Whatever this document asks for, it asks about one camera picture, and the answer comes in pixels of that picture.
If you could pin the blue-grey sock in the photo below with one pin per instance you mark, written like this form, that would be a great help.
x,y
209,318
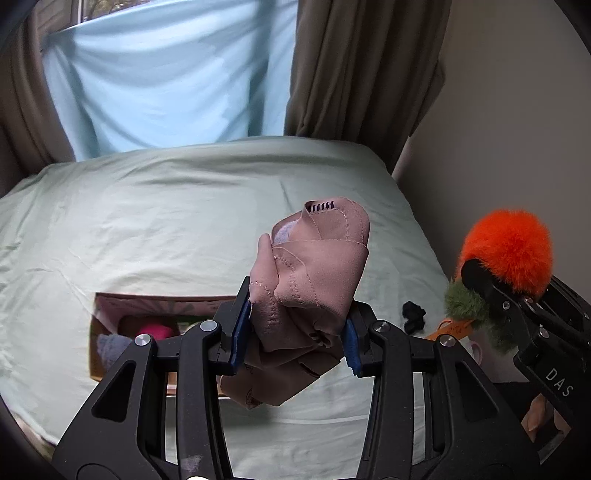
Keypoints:
x,y
111,350

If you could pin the cardboard box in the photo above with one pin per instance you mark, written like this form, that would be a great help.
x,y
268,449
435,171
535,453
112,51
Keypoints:
x,y
138,304

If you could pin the brown curtain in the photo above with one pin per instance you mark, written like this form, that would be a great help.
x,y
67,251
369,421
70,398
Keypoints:
x,y
23,115
360,69

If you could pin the window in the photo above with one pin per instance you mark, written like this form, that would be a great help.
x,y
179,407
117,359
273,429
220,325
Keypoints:
x,y
55,11

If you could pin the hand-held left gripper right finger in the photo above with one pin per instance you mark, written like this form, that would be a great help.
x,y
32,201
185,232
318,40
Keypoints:
x,y
350,344

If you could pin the light blue hanging cloth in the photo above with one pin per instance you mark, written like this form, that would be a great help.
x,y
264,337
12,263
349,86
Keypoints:
x,y
161,78

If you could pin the person's right hand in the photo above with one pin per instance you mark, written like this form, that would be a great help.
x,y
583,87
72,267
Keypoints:
x,y
538,410

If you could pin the mauve cloth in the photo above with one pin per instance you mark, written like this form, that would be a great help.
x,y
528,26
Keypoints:
x,y
314,267

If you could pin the orange pompom with green tuft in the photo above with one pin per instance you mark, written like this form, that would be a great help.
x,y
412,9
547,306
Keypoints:
x,y
508,249

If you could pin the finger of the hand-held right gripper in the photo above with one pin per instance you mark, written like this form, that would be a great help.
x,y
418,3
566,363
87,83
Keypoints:
x,y
482,279
570,304

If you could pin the pink rectangular pouch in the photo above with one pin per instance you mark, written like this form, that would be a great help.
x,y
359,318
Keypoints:
x,y
154,330

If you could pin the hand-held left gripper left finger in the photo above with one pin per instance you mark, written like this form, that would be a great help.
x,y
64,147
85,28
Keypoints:
x,y
238,341

